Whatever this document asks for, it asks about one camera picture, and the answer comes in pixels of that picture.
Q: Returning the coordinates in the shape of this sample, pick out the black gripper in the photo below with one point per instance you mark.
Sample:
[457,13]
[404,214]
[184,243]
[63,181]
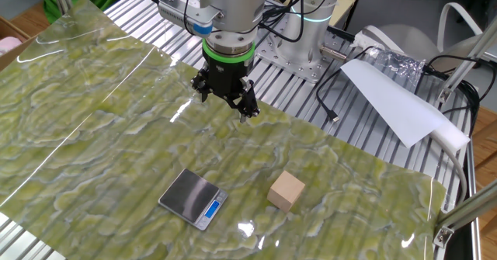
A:
[227,77]

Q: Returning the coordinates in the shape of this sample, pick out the light wooden cube block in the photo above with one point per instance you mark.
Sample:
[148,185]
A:
[285,192]

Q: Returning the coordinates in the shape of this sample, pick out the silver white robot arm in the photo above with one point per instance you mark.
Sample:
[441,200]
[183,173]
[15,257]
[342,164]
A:
[233,15]

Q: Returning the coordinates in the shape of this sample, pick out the silver digital pocket scale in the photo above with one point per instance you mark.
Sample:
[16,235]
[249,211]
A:
[190,196]

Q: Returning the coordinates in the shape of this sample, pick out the green marble pattern mat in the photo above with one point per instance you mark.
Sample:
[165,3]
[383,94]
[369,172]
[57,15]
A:
[116,136]

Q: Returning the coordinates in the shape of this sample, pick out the white paper sheet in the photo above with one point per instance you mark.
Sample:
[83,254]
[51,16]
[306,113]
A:
[388,97]

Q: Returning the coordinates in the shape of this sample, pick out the clear plastic bag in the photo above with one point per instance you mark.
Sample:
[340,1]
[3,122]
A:
[396,64]

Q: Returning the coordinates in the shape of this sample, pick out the grey white office chair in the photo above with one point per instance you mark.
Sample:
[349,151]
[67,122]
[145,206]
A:
[407,35]

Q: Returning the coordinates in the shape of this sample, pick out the pink soft item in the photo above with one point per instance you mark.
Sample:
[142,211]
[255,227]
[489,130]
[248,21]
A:
[7,44]

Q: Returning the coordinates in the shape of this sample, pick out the brown cardboard box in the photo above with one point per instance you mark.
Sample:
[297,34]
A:
[11,29]

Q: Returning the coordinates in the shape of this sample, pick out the white foam strip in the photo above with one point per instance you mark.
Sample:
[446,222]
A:
[450,137]

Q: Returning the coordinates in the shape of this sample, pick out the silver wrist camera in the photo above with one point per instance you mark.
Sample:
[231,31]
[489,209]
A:
[182,13]

